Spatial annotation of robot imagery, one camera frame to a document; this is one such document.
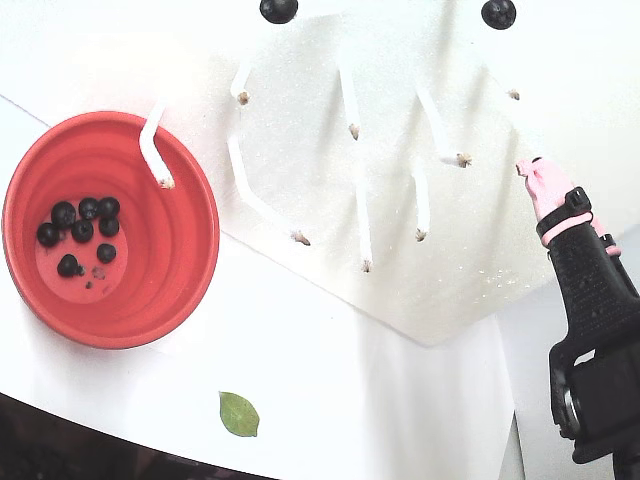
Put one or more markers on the pink-tipped black gripper finger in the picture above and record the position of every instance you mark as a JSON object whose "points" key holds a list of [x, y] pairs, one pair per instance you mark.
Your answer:
{"points": [[585, 280]]}

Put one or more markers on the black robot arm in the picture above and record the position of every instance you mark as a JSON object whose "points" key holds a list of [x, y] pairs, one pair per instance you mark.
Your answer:
{"points": [[627, 462]]}

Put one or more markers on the white foam board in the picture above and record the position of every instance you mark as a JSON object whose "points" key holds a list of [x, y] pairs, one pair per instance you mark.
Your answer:
{"points": [[310, 75]]}

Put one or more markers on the white pipe cleaner stem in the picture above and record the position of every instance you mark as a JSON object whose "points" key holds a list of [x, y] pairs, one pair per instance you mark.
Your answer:
{"points": [[240, 82], [435, 125], [422, 205], [511, 93], [364, 225], [245, 185], [150, 150], [350, 100]]}

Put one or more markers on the red collapsible silicone cup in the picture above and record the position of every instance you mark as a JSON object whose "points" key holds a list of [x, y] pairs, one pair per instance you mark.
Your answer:
{"points": [[50, 165]]}

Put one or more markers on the green leaf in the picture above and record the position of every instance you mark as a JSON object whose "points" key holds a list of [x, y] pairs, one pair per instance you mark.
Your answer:
{"points": [[239, 414]]}

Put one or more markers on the dark blueberry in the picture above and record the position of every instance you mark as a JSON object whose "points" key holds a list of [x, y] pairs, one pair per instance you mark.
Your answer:
{"points": [[278, 10], [109, 227], [88, 208], [108, 207], [82, 231], [498, 13], [68, 265], [63, 215], [106, 253], [47, 234]]}

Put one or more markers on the stained pink-tipped gripper finger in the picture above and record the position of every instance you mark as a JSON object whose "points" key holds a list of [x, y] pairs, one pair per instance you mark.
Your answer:
{"points": [[607, 242]]}

